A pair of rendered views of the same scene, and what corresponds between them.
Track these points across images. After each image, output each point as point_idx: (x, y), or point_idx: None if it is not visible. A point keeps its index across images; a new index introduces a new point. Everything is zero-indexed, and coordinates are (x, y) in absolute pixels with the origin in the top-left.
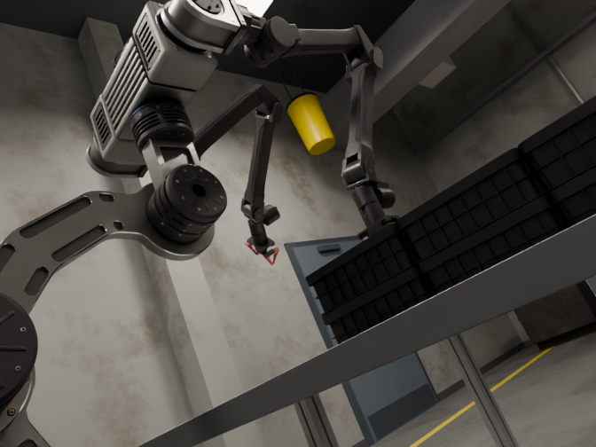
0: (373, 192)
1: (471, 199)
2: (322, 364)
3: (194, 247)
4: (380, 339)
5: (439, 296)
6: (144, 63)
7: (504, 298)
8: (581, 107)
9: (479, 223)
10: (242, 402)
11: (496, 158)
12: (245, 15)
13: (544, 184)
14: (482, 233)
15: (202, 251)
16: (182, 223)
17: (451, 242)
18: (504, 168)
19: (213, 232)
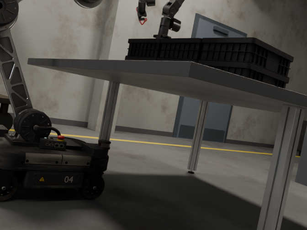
0: (168, 22)
1: (182, 46)
2: (75, 61)
3: (88, 4)
4: (83, 62)
5: (92, 60)
6: None
7: (97, 66)
8: (221, 38)
9: (178, 56)
10: (61, 60)
11: (194, 38)
12: None
13: None
14: (176, 60)
15: (91, 7)
16: None
17: (168, 57)
18: (194, 43)
19: (99, 2)
